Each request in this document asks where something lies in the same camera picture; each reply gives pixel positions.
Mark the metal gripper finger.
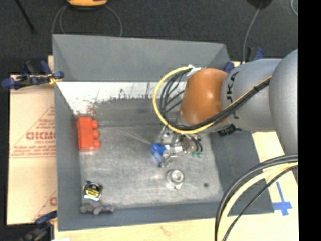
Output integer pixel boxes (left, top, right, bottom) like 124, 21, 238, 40
163, 144, 183, 154
159, 154, 179, 168

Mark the blue small toy block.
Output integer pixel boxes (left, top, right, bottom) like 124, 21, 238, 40
150, 142, 166, 161

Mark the clear glass jar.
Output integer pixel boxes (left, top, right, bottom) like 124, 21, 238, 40
166, 169, 185, 190

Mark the grey metal bin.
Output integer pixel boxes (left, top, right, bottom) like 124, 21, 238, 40
52, 34, 274, 231

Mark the silver and yellow tape measure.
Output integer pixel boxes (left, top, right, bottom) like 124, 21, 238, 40
82, 181, 103, 202

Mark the red toy building brick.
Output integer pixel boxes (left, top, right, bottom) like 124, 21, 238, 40
76, 116, 101, 152

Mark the grey lumpy toy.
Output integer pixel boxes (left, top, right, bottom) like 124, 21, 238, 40
79, 203, 115, 215

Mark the brown cardboard board red print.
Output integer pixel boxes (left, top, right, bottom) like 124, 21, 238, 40
6, 74, 58, 226

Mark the black cylinder on white bracket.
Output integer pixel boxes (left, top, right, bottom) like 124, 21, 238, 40
217, 124, 238, 137

